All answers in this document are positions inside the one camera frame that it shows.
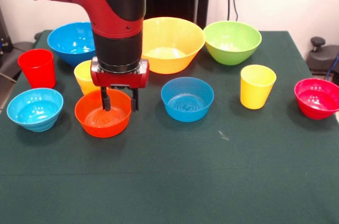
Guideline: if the small light blue bowl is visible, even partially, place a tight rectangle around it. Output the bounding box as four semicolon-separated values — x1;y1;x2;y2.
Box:
6;87;64;132

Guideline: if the small orange-red bowl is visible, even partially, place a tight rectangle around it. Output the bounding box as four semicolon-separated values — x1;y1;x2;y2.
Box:
74;88;132;139

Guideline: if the large orange-yellow bowl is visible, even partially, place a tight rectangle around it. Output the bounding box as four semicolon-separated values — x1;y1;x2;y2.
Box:
141;16;207;74

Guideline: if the orange-yellow cup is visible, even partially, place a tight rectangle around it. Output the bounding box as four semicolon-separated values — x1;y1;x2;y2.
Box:
81;85;99;97

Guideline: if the large green bowl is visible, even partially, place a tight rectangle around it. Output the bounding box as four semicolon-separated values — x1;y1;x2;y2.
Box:
203;20;263;66

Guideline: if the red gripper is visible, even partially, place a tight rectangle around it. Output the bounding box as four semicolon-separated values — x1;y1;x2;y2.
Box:
90;56;150;112

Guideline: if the red cup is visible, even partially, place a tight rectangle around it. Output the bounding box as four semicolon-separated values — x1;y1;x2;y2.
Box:
17;48;57;89

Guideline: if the yellow cup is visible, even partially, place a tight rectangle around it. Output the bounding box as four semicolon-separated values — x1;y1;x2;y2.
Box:
240;64;277;110
73;59;99;88

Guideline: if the large blue bowl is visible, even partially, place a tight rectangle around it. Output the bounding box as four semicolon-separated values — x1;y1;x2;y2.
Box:
47;21;96;67

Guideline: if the dark green tablecloth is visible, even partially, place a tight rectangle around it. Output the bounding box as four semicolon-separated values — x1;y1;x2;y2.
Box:
0;30;339;224

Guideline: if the small magenta bowl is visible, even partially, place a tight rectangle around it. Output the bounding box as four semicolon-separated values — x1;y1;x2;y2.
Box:
293;77;339;120

